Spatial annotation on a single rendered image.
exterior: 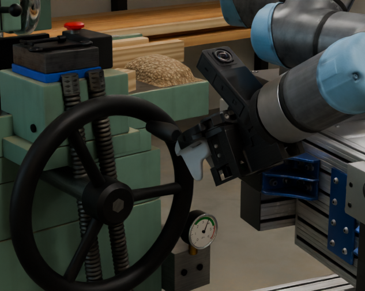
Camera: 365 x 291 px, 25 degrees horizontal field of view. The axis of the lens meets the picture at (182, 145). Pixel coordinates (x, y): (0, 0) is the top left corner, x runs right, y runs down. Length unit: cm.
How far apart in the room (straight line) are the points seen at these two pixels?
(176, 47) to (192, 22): 244
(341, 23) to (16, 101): 49
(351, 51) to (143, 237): 69
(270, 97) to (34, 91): 38
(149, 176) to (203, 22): 270
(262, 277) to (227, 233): 38
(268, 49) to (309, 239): 86
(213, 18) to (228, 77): 312
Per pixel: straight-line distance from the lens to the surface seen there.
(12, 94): 123
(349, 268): 172
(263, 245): 303
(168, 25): 393
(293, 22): 100
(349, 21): 97
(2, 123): 123
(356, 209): 143
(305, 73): 87
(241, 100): 97
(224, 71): 100
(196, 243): 142
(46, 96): 115
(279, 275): 281
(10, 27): 134
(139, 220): 141
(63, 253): 135
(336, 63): 84
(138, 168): 138
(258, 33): 103
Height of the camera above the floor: 121
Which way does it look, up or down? 17 degrees down
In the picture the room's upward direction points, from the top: straight up
